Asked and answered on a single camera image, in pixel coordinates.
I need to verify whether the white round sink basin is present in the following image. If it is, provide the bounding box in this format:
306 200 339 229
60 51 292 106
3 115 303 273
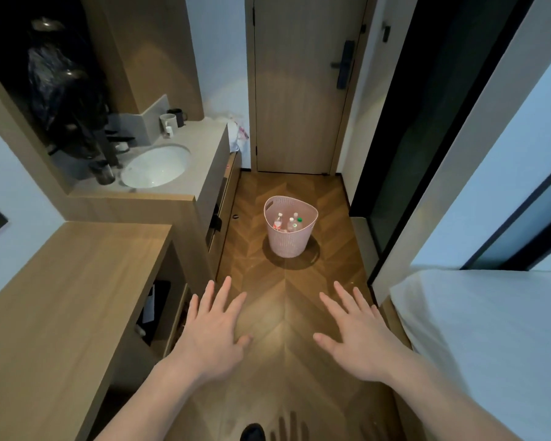
120 144 192 189

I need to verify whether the person's left forearm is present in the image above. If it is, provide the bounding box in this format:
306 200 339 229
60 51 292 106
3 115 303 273
93 357 213 441

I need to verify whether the black folder with white paper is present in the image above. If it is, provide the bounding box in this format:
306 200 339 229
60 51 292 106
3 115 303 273
135 280 172 346

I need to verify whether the wall mirror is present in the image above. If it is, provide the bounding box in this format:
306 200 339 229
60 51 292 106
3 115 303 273
0 0 141 196

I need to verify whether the black framed window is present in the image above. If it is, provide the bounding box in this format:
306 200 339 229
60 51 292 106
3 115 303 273
461 153 551 272

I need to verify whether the grey top vanity cabinet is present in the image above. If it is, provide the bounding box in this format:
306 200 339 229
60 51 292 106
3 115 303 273
68 118 242 290

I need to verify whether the wooden desk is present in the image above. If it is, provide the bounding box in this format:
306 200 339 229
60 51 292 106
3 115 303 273
0 221 190 441

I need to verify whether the bed with white sheet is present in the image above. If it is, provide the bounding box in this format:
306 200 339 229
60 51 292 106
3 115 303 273
389 265 551 441

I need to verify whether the dark glass cup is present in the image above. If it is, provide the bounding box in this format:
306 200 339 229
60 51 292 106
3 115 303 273
89 160 116 185

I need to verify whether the wooden door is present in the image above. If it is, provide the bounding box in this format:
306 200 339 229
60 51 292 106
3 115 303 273
246 0 377 175

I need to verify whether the white plastic bag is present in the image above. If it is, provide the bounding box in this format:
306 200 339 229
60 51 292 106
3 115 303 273
210 112 250 155

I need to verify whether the person's right hand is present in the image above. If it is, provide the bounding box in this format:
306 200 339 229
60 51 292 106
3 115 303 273
313 281 412 384

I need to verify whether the pink plastic laundry basket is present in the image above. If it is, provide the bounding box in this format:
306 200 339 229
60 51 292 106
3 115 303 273
264 196 319 258

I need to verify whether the black framed glass door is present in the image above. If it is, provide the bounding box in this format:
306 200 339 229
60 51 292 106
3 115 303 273
348 0 539 286

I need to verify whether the person's left hand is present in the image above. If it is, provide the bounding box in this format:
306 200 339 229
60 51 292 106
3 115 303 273
172 276 252 386

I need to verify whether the black door lock handle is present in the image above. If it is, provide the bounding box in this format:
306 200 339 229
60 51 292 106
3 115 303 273
331 40 355 90

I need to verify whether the black faucet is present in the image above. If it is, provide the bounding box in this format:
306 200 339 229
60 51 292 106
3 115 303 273
96 126 137 169

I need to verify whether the person's right forearm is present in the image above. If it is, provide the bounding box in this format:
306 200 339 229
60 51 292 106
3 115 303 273
382 350 551 441

